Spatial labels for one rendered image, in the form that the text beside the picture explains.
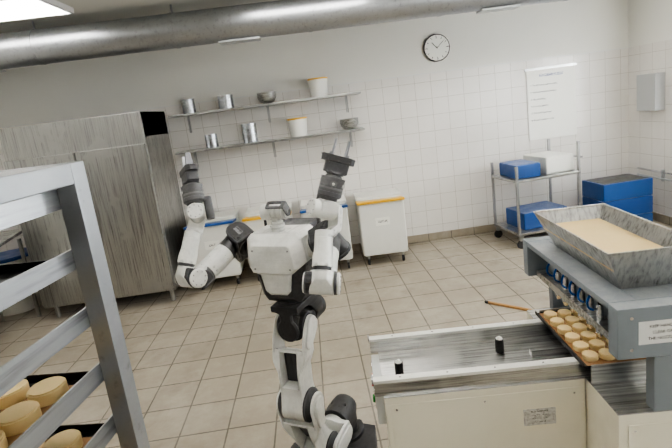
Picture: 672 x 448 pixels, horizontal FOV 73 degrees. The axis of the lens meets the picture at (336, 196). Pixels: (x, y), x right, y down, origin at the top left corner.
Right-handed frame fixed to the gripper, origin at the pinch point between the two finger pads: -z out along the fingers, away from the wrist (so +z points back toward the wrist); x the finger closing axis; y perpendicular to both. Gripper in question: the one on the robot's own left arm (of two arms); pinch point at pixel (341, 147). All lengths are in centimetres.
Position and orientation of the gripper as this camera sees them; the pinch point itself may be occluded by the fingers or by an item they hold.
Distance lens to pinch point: 165.0
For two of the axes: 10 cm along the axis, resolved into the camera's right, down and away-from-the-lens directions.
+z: -2.4, 9.7, 0.1
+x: -9.6, -2.4, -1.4
